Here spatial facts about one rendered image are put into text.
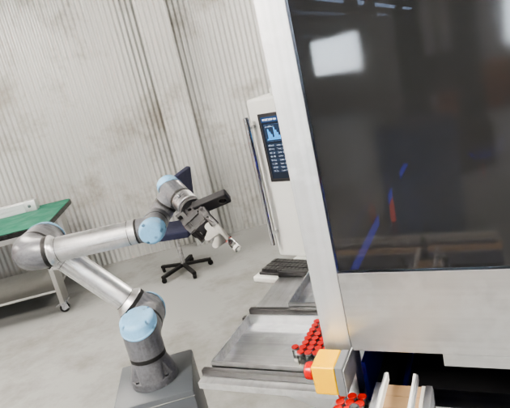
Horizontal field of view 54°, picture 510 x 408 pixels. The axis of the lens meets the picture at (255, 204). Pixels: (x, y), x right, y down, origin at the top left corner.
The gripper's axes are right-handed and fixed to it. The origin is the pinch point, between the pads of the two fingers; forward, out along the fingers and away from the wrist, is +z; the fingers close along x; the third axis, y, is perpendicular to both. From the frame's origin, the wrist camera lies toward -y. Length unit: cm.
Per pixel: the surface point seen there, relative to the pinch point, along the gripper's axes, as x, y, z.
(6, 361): -160, 184, -194
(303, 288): -47.8, -5.4, 2.8
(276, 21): 53, -36, 13
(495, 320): 5, -26, 67
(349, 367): 1, 2, 51
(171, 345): -178, 82, -110
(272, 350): -23.7, 14.6, 22.4
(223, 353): -19.1, 25.6, 14.0
